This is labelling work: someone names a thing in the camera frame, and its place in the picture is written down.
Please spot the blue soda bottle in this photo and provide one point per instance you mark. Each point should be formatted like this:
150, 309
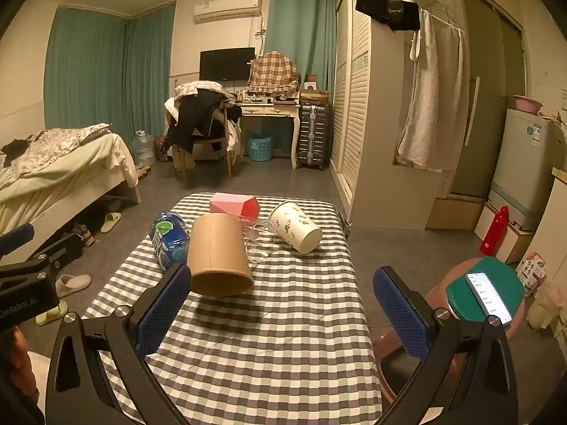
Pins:
170, 243

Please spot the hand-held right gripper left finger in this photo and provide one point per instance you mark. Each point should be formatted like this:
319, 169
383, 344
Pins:
161, 310

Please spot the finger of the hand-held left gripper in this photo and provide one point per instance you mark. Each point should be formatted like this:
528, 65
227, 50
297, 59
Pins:
17, 235
62, 248

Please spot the person's left forearm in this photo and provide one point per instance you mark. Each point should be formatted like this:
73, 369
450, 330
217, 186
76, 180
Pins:
21, 358

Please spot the wooden chair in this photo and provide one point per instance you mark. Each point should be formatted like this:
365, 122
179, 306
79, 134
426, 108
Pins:
228, 141

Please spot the white slipper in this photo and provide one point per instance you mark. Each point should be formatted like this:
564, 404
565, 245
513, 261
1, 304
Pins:
73, 285

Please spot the shoes under bed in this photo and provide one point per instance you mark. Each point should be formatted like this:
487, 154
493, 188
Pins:
84, 235

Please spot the clear plastic cup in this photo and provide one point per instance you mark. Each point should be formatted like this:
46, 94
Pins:
258, 248

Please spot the frosted glass door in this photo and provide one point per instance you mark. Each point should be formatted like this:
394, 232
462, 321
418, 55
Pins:
487, 97

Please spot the printed white packet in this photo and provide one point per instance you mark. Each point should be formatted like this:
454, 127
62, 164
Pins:
531, 272

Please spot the smartphone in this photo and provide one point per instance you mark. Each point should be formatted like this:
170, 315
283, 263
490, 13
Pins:
487, 294

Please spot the wide green curtain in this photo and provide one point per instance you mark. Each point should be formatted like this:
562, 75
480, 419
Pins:
84, 71

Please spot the tall green curtain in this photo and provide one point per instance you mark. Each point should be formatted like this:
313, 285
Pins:
292, 31

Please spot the pink basin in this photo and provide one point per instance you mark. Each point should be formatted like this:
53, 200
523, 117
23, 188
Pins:
527, 104

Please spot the white towel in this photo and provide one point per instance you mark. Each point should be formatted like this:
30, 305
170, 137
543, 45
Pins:
434, 97

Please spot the floral duvet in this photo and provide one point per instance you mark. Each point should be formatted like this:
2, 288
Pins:
53, 146

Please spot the pile of clothes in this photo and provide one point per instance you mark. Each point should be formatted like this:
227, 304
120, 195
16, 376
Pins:
195, 115

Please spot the black garment on hanger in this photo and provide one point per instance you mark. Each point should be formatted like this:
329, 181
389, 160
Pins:
385, 6

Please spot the yellow-green slipper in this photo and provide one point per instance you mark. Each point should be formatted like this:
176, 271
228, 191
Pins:
51, 314

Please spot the checkered tablecloth table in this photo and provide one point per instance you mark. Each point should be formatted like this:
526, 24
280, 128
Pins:
288, 318

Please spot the low white cabinet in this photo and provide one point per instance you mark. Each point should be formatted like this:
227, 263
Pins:
514, 241

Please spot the white air conditioner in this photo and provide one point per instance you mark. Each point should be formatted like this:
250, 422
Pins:
227, 9

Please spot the white desk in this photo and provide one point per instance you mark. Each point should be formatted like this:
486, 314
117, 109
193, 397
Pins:
265, 110

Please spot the plaid blanket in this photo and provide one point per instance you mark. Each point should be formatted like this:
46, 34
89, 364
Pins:
272, 71

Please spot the white wardrobe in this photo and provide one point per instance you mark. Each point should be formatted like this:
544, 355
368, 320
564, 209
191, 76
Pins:
376, 119

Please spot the white plastic bag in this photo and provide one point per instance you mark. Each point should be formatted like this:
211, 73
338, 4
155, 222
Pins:
545, 307

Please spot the green cushion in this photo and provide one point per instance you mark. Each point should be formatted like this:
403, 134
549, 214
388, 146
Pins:
460, 296

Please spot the blue laundry basket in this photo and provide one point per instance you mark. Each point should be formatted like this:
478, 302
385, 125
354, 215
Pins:
259, 148

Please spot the white leaf-print paper cup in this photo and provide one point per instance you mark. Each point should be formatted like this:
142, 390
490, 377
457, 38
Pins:
294, 228

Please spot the narrow green curtain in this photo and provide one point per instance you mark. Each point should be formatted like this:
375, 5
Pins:
148, 75

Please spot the light green slipper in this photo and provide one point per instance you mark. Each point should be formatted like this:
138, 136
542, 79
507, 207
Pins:
110, 222

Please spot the white washing machine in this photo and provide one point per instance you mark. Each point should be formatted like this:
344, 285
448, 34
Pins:
522, 164

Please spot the red bottle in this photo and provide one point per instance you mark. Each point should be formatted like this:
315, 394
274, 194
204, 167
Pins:
494, 230

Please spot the pink paper box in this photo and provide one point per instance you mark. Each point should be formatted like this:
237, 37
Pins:
226, 206

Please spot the grey suitcase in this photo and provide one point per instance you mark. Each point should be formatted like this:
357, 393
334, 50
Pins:
313, 135

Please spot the wooden box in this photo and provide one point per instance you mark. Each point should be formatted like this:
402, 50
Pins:
315, 96

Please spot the dark cloth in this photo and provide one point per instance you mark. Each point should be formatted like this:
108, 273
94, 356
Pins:
15, 148

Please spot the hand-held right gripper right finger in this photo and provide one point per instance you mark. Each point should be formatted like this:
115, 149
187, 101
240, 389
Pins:
401, 314

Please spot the bed with white sheet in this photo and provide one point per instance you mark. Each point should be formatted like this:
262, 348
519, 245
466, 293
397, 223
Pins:
88, 172

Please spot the clear water jug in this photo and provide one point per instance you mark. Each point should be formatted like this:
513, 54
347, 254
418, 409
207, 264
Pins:
143, 150

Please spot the black television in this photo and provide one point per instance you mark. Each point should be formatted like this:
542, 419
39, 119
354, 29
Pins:
226, 64

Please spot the brown paper cup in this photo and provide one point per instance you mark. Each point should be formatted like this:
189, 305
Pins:
217, 252

